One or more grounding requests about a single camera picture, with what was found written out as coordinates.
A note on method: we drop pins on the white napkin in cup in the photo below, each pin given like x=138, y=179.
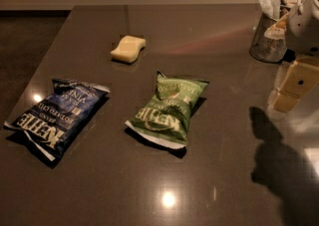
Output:
x=271, y=8

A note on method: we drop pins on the metal mesh cup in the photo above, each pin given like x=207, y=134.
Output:
x=265, y=49

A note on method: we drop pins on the yellow sponge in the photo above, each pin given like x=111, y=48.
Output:
x=128, y=49

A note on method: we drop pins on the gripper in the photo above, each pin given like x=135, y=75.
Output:
x=303, y=26

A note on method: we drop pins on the blue Kettle chip bag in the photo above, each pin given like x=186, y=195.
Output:
x=50, y=125

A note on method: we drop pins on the green jalapeno chip bag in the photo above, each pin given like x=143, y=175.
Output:
x=164, y=120

